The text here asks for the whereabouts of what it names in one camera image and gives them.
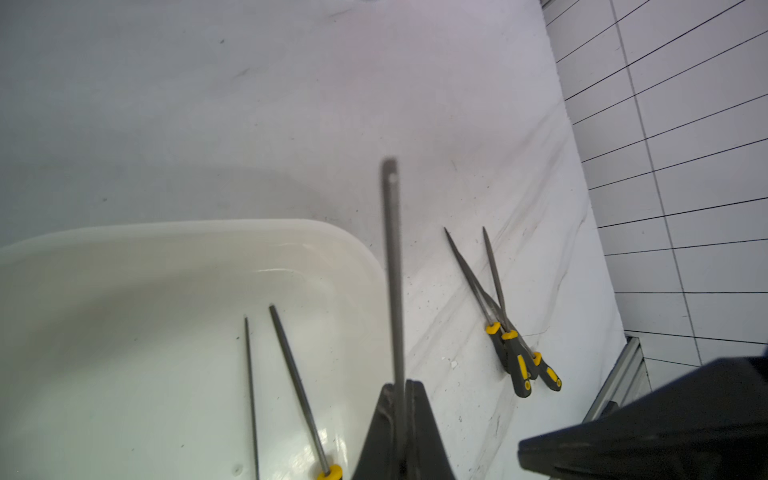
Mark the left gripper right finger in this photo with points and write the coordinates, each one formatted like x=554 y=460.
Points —
x=425 y=456

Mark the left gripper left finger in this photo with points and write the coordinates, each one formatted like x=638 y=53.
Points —
x=377 y=458

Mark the file tool yellow black handle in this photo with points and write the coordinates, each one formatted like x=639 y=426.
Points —
x=252 y=402

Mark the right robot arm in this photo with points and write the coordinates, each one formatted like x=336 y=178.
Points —
x=709 y=424

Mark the white plastic storage box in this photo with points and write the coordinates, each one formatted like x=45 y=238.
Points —
x=123 y=350

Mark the aluminium mounting rail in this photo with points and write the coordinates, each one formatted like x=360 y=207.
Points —
x=627 y=382

